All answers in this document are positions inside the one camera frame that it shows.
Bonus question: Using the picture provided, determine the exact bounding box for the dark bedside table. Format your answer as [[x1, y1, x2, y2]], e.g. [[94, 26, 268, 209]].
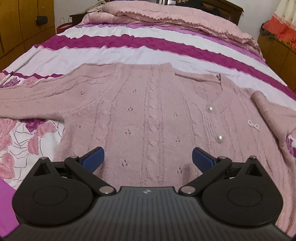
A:
[[69, 13, 86, 26]]

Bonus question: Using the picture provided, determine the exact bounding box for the pink folded blanket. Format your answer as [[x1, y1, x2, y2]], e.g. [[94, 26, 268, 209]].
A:
[[79, 1, 263, 59]]

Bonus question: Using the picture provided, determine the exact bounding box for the wooden side cabinet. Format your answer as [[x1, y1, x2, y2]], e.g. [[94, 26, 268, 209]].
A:
[[257, 33, 296, 93]]

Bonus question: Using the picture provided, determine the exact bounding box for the dark wooden headboard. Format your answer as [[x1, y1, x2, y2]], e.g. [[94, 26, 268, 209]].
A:
[[176, 0, 243, 25]]

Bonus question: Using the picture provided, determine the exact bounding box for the yellow wooden wardrobe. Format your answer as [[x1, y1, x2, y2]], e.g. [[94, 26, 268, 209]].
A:
[[1, 0, 56, 70]]

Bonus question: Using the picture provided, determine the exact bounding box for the pink knit cardigan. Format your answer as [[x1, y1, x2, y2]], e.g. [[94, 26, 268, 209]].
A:
[[1, 63, 295, 235]]

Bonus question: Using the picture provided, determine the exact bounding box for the red bag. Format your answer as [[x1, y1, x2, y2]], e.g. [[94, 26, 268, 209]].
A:
[[56, 17, 73, 34]]

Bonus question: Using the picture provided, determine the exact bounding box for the orange floral curtain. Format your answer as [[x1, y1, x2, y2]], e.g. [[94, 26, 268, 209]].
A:
[[263, 0, 296, 50]]

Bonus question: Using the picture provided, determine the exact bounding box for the floral striped bed sheet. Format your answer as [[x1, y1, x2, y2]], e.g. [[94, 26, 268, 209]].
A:
[[0, 22, 296, 238]]

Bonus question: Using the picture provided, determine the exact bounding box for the black wardrobe knob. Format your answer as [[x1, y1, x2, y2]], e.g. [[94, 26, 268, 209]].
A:
[[36, 16, 48, 26]]

